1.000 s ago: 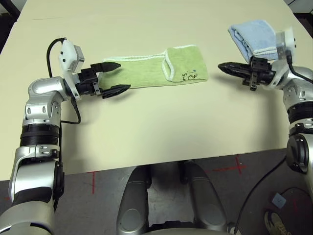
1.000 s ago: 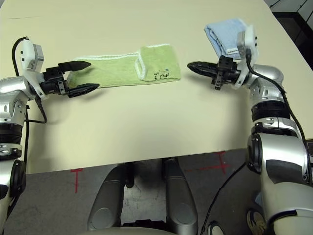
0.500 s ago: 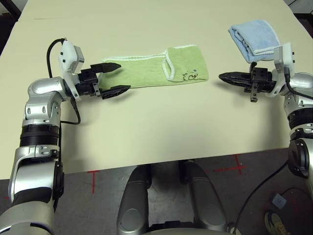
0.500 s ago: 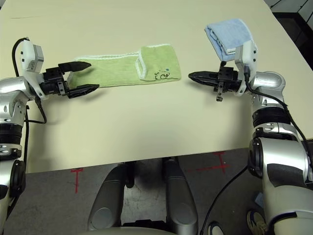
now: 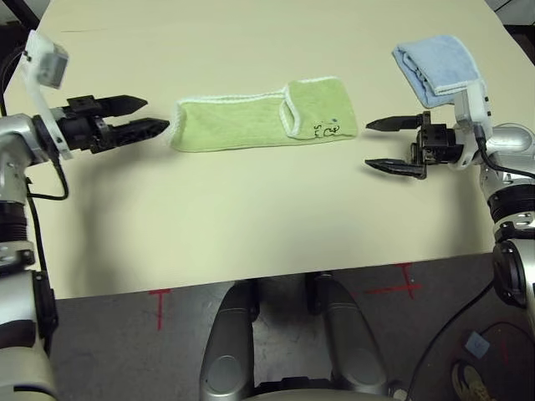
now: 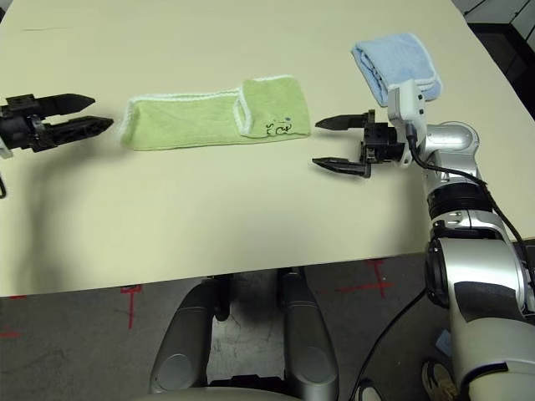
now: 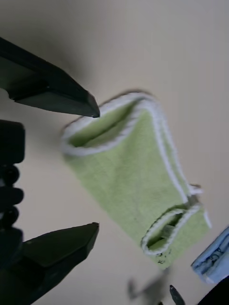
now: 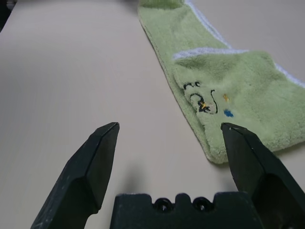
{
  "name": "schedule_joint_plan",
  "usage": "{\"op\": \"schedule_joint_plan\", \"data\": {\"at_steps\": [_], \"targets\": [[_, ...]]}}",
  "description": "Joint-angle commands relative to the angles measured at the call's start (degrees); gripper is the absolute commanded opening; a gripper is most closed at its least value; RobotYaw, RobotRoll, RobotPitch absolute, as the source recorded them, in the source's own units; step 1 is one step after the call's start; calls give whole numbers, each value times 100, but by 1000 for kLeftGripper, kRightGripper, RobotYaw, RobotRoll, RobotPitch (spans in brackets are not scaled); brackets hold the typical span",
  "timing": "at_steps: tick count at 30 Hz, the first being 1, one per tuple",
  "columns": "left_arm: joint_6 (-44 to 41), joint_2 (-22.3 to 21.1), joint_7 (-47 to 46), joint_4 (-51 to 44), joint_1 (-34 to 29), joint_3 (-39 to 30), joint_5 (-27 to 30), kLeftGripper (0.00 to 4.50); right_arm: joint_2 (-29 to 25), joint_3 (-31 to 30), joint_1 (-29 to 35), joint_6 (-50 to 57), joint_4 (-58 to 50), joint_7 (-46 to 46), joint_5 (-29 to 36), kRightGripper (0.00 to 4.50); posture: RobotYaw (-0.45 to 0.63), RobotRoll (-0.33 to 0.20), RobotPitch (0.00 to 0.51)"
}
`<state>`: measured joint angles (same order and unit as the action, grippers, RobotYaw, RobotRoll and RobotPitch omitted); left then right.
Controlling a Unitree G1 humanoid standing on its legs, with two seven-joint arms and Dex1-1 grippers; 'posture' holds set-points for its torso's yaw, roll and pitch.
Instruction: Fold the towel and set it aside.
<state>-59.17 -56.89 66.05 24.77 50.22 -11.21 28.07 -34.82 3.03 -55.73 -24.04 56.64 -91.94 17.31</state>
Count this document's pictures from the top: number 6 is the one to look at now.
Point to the grey robot right leg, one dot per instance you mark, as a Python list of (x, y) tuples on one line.
[(307, 334)]

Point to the folded light blue towel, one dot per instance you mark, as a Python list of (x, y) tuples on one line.
[(393, 58)]

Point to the grey robot leg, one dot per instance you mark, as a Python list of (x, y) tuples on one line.
[(184, 342), (307, 334)]

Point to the small blue-grey square pad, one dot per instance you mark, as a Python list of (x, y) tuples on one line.
[(442, 342)]

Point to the green towel with white trim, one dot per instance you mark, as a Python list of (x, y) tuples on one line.
[(188, 121)]

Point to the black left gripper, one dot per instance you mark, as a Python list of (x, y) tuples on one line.
[(21, 125)]

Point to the grey drawer cabinet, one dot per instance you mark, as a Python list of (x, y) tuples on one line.
[(501, 25)]

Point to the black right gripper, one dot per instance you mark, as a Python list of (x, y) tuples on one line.
[(384, 144)]

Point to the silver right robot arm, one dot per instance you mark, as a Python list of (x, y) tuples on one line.
[(472, 259)]

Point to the beige robot torso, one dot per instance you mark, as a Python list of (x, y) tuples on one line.
[(217, 394)]

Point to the grey robot left leg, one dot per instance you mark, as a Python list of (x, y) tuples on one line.
[(184, 342)]

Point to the yellow and black sneaker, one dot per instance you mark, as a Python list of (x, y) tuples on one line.
[(436, 380)]

